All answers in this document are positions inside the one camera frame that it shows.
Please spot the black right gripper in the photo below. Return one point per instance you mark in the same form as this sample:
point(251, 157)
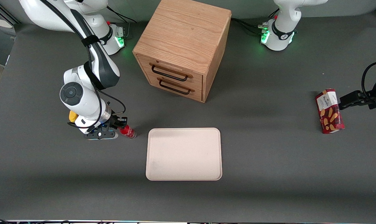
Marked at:
point(115, 121)

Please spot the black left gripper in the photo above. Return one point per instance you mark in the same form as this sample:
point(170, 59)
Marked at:
point(372, 100)

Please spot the red coke bottle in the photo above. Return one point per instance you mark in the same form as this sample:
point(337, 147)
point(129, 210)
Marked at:
point(128, 132)

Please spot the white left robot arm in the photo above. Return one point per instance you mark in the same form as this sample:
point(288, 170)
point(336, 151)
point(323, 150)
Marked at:
point(283, 34)

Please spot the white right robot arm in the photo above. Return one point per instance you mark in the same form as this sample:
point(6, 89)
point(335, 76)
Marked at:
point(82, 104)

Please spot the cream rectangular tray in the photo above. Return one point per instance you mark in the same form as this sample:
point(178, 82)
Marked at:
point(183, 154)

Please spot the red shortbread cookie box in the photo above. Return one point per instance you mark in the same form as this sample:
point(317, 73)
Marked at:
point(329, 112)

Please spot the yellow lemon toy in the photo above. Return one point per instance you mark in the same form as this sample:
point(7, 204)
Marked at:
point(72, 116)

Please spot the wooden drawer front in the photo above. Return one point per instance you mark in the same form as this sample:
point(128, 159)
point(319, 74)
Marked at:
point(197, 81)
point(199, 95)

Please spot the grey base connector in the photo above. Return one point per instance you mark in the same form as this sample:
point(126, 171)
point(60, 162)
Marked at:
point(120, 32)

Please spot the wooden drawer cabinet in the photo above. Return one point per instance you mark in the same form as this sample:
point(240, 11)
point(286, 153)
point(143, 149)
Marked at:
point(181, 31)

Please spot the silver base connector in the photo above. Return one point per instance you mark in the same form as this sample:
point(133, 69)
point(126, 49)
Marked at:
point(264, 28)

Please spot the white oval disc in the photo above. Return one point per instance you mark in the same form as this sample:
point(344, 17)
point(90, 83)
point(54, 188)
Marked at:
point(1, 23)

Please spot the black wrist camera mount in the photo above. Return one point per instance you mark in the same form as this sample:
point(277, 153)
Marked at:
point(100, 134)

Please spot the aluminium frame profile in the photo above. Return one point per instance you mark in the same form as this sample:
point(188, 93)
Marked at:
point(4, 14)

